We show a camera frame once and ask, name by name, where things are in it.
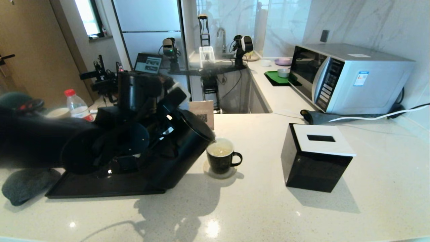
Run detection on black and white device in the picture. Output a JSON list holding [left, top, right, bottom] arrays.
[[229, 35, 254, 69]]

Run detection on black upright stand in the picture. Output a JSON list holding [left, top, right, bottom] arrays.
[[198, 14, 211, 47]]

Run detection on QR code sign stand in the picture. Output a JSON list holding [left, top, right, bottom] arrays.
[[189, 100, 215, 131]]

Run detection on dark grey fuzzy cloth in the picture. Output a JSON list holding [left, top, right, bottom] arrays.
[[2, 168, 61, 206]]

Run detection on black metal rack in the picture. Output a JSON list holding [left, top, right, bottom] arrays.
[[202, 75, 220, 113]]

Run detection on silver microwave oven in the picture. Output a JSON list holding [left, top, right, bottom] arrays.
[[288, 43, 415, 116]]

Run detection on green chair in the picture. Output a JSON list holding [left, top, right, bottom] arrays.
[[0, 92, 33, 109]]

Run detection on black mug white inside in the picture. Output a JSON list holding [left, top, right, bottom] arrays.
[[206, 137, 243, 174]]

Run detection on dark slate cloth bundle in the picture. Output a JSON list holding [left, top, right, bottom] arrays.
[[300, 109, 405, 125]]

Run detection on paper cup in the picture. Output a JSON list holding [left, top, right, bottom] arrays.
[[45, 107, 72, 119]]

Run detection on black tissue box white lid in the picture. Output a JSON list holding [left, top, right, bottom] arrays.
[[280, 123, 356, 193]]

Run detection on black rectangular serving tray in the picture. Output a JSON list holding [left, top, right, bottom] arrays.
[[45, 170, 167, 199]]

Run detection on black electric kettle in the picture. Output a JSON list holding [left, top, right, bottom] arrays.
[[144, 108, 216, 190]]

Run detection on white power cable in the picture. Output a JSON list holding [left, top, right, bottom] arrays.
[[328, 104, 430, 123]]

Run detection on round white coaster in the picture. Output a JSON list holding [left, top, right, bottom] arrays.
[[203, 160, 238, 179]]

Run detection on black framed window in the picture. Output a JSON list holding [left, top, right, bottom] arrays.
[[75, 0, 104, 39]]

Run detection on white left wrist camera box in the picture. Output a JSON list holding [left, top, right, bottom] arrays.
[[158, 84, 188, 113]]

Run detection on grey device green light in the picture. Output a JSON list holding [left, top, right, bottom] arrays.
[[159, 38, 182, 72]]

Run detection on metal sink faucet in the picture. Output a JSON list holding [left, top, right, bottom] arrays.
[[216, 28, 227, 53]]

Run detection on open black laptop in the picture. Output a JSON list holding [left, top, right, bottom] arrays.
[[134, 53, 164, 75]]

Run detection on frosted glass sliding door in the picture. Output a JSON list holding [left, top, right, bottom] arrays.
[[113, 0, 190, 101]]

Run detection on green tray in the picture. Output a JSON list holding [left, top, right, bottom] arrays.
[[264, 71, 301, 87]]

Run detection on brown wooden door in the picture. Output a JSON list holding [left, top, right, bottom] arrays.
[[0, 0, 93, 108]]

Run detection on black power cable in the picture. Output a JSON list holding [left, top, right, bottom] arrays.
[[386, 87, 430, 117]]

